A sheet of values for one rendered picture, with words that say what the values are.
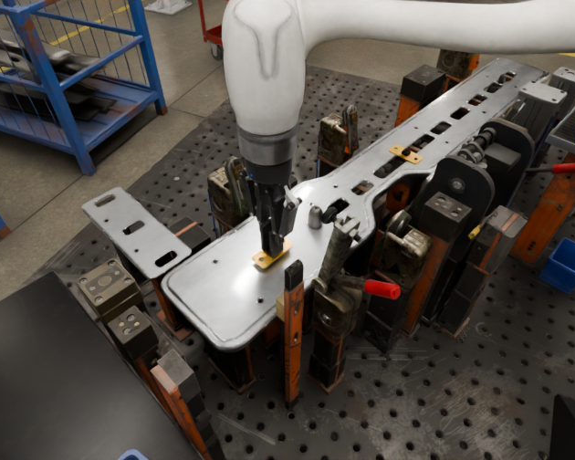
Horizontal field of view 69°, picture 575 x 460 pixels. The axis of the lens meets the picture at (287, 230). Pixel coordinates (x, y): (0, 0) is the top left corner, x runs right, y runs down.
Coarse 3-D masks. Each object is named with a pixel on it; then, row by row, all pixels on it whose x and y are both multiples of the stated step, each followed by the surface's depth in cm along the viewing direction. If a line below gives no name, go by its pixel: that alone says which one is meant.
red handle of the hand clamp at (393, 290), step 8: (336, 280) 70; (344, 280) 68; (352, 280) 67; (360, 280) 66; (368, 280) 64; (376, 280) 64; (360, 288) 66; (368, 288) 64; (376, 288) 62; (384, 288) 61; (392, 288) 61; (384, 296) 62; (392, 296) 61
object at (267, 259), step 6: (288, 240) 85; (288, 246) 83; (258, 252) 83; (264, 252) 83; (282, 252) 83; (252, 258) 82; (258, 258) 82; (264, 258) 82; (270, 258) 82; (276, 258) 82; (258, 264) 81; (264, 264) 81
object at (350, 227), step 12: (324, 216) 62; (348, 216) 61; (336, 228) 60; (348, 228) 60; (336, 240) 62; (348, 240) 62; (360, 240) 61; (336, 252) 63; (348, 252) 67; (324, 264) 68; (336, 264) 66; (324, 276) 70
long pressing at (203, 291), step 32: (512, 64) 140; (448, 96) 126; (512, 96) 126; (448, 128) 115; (480, 128) 114; (352, 160) 105; (384, 160) 105; (320, 192) 97; (384, 192) 97; (256, 224) 90; (192, 256) 84; (224, 256) 84; (288, 256) 84; (320, 256) 84; (192, 288) 78; (224, 288) 78; (256, 288) 78; (192, 320) 74; (224, 320) 74; (256, 320) 74
